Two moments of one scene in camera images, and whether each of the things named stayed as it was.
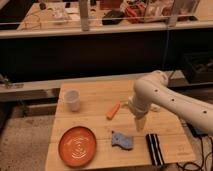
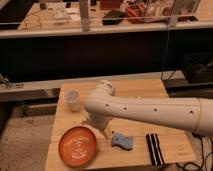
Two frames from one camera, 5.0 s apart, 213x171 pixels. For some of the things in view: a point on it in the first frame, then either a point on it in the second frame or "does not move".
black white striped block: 155,149 does not move
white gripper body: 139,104 → 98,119
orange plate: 77,146 does not move
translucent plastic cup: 72,99 does not move
